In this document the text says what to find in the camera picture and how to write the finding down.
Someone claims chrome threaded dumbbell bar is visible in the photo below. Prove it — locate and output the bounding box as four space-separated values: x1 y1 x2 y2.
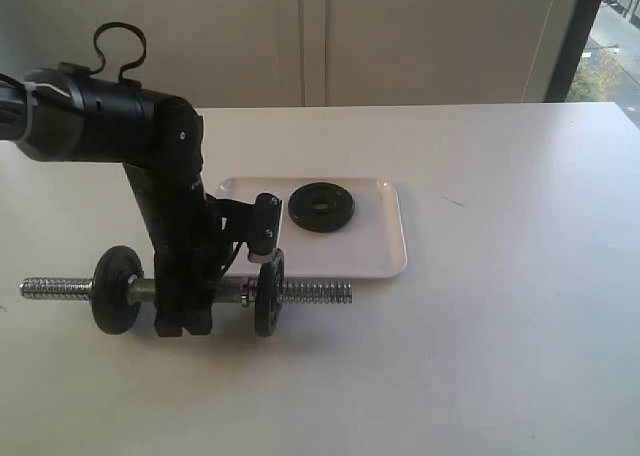
19 276 353 307

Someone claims black weight plate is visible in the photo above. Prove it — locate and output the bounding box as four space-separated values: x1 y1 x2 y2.
287 182 355 233
90 245 144 335
254 249 284 337

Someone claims white rectangular tray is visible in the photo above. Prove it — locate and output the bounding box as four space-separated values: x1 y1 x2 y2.
214 177 407 280

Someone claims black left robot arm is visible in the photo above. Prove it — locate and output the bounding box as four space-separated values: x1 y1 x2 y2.
1 65 239 337

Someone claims dark window frame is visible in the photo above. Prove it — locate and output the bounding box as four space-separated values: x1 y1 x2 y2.
543 0 602 103

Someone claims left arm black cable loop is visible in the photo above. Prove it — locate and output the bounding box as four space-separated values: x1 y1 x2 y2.
92 21 147 84

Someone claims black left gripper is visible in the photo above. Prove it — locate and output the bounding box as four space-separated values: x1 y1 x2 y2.
124 163 232 337

